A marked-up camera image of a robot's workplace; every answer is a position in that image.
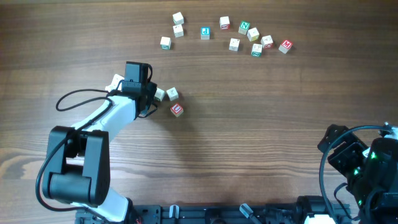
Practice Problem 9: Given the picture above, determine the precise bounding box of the plain wooden block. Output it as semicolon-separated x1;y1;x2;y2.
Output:
166;87;179;101
154;88;165;101
172;12;184;25

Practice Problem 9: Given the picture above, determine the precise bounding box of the red letter U block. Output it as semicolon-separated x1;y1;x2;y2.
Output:
170;103;183;117

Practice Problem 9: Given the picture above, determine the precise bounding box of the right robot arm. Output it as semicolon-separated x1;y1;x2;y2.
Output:
318;123;397;223

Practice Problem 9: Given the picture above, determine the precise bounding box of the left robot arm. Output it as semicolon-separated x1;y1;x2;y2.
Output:
35;62;157;223

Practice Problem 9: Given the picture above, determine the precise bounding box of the wooden block with drawing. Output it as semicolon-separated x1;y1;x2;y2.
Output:
173;24;184;38

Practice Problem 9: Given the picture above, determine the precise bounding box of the blue letter P block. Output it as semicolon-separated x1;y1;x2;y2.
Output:
200;27;210;40

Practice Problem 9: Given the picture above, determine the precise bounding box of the wooden block picture top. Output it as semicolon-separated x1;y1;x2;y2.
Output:
229;38;240;52

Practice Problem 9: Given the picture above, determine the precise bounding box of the wooden block green Z side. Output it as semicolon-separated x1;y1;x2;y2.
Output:
251;44;262;57

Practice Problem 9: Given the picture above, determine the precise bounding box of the green letter N block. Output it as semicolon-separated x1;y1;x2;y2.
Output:
238;21;250;35

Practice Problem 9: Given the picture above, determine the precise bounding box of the red letter M block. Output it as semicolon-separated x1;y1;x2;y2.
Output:
279;40;293;54

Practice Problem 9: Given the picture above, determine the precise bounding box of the wooden block yellow side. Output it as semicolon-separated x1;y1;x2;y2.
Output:
247;27;259;42

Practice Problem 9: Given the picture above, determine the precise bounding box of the wooden block red G side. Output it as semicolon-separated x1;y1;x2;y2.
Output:
261;35;274;49

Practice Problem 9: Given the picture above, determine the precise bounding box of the right black camera cable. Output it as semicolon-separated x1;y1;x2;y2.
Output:
318;124;386;223

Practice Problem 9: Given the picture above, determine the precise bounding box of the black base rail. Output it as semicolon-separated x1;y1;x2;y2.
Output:
75;195;355;224

